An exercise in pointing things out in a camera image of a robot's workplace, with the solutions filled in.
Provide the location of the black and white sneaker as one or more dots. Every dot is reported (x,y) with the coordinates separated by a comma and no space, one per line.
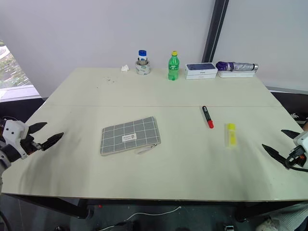
(295,116)

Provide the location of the black marker with red cap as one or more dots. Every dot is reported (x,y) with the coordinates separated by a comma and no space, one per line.
(207,116)

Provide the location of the white bottle with blue cap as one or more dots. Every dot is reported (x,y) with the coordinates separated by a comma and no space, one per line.
(142,55)

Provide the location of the white packing tape roll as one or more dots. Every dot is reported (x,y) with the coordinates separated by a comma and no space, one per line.
(143,69)

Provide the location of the yellow highlighter pen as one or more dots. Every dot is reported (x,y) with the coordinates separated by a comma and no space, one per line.
(231,136)

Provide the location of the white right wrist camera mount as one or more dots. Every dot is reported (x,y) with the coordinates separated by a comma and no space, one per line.
(302,142)

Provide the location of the window with outdoor view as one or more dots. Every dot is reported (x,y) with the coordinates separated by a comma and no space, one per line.
(10,74)

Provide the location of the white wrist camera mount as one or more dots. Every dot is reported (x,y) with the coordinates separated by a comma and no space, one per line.
(302,142)
(13,130)

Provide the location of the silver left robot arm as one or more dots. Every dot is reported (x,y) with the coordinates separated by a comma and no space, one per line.
(7,152)

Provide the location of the crumpled white tissue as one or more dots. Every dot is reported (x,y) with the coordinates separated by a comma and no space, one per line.
(124,68)

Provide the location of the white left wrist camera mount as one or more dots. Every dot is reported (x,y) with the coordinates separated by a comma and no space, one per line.
(13,130)

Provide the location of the dark vertical wall post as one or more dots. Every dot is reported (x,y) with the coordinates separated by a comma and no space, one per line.
(214,31)

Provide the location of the white phone box dark lid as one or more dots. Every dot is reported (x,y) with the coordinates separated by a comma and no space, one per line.
(201,71)

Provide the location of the bystander in light striped clothing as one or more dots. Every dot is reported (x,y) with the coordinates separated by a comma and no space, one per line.
(286,217)

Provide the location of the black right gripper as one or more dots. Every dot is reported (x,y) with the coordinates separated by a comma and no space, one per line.
(297,158)

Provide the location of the green soda bottle yellow cap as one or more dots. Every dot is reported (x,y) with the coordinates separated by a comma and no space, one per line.
(173,68)

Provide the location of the flat white box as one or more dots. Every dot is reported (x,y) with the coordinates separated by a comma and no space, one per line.
(235,74)

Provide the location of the purple folded umbrella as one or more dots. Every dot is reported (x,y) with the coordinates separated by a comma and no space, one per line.
(237,65)

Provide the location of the grey checked pencil pouch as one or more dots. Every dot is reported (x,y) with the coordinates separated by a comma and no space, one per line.
(130,136)

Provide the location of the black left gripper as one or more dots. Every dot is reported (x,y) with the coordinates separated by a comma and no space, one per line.
(29,144)

